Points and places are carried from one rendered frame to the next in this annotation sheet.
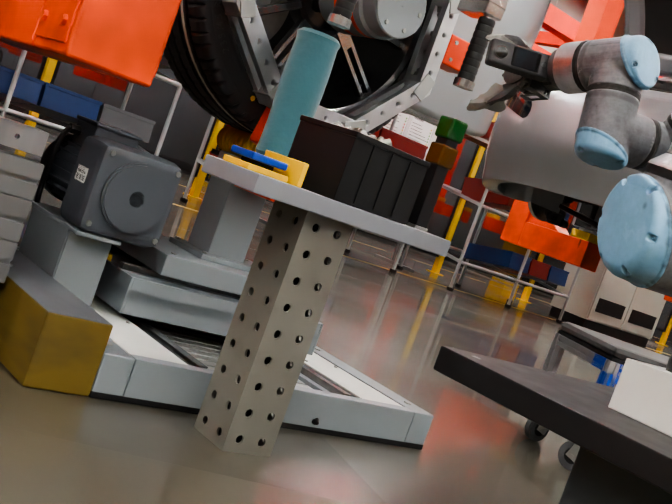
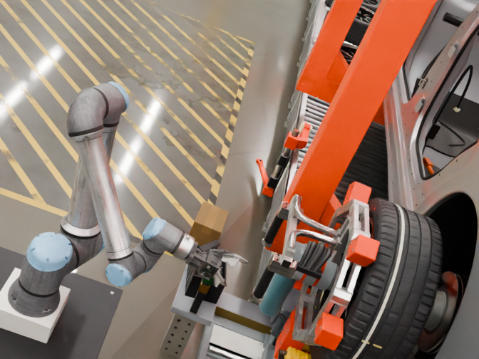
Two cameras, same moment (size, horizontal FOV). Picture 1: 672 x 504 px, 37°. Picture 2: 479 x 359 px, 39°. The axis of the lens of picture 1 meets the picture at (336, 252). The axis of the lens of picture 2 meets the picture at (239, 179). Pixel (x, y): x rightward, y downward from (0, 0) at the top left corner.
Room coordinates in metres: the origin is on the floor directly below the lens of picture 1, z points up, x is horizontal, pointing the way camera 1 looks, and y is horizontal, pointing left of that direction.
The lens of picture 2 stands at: (2.98, -1.83, 2.30)
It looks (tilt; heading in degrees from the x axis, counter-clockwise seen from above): 30 degrees down; 125
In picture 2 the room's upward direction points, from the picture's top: 24 degrees clockwise
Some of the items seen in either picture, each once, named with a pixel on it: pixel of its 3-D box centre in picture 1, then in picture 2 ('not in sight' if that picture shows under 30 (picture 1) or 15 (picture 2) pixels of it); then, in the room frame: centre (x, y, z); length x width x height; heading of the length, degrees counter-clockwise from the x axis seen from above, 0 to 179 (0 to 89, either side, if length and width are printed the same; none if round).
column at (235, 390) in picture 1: (272, 327); (186, 315); (1.70, 0.06, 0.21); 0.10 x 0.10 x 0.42; 39
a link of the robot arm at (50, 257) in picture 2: not in sight; (48, 261); (1.50, -0.61, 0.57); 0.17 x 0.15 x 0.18; 109
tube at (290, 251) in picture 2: not in sight; (318, 239); (2.11, 0.00, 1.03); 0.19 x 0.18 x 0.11; 39
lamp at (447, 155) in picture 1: (441, 155); (204, 286); (1.84, -0.12, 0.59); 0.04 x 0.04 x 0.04; 39
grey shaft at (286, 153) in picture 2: not in sight; (281, 163); (0.98, 1.40, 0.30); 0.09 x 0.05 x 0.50; 129
